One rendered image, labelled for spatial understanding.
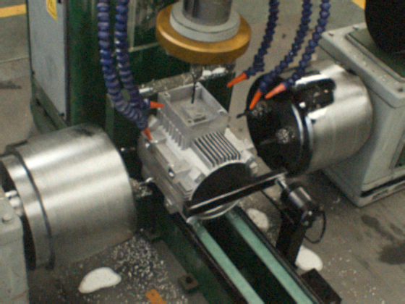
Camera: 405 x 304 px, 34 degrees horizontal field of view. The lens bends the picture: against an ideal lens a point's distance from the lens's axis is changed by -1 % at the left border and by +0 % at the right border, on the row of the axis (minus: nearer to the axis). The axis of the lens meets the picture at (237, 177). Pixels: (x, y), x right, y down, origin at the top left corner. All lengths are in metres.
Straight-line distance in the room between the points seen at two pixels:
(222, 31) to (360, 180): 0.65
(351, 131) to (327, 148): 0.07
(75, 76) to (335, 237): 0.73
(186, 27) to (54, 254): 0.47
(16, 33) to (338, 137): 2.49
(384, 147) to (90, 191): 0.76
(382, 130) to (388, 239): 0.29
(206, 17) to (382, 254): 0.77
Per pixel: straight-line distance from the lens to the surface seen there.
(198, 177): 1.33
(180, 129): 1.37
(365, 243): 1.69
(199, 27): 1.24
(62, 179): 1.21
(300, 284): 1.40
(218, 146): 1.37
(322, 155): 1.51
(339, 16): 4.29
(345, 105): 1.52
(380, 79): 1.59
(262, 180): 1.42
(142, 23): 1.47
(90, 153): 1.24
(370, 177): 1.71
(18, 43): 3.65
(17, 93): 1.98
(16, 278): 1.23
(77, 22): 1.39
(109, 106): 1.41
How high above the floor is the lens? 1.99
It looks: 43 degrees down
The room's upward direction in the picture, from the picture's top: 12 degrees clockwise
